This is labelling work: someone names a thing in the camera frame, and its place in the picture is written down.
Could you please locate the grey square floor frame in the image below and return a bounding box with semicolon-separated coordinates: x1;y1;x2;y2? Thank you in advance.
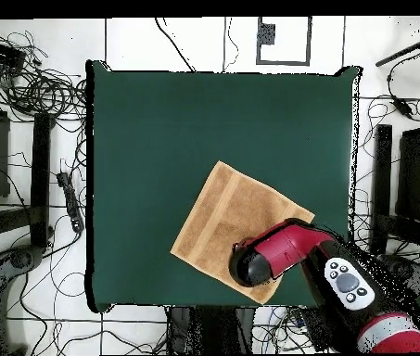
256;16;312;67

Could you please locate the black power strip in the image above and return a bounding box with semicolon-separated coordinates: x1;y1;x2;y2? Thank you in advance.
56;171;85;234

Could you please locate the black electronics box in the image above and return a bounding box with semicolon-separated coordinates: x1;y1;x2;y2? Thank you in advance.
0;37;27;70

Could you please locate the long black cable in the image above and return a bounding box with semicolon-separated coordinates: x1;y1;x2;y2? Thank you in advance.
154;17;196;72

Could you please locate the tan terry towel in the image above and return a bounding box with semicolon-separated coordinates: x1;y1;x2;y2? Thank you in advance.
170;159;316;306

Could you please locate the black power adapter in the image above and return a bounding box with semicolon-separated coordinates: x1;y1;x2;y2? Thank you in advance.
391;95;414;120

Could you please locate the grey pedestal leg with caster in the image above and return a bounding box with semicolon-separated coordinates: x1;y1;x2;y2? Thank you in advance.
379;253;420;299
0;244;45;355

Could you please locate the black coiled cable bundle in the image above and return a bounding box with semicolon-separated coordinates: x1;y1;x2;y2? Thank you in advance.
0;29;88;120

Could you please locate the black tripod pole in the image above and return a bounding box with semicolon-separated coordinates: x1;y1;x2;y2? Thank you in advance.
375;16;420;69

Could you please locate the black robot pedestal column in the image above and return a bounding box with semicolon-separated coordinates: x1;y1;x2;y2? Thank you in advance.
166;305;257;355

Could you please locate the dark grey square plate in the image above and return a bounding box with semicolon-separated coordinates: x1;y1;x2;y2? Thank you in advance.
257;22;276;45

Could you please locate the black metal frame stand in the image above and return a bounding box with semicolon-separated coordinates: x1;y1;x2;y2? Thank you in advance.
0;81;55;253
369;123;420;257

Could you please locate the dark green table cloth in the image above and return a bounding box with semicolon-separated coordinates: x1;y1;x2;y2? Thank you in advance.
84;59;363;314

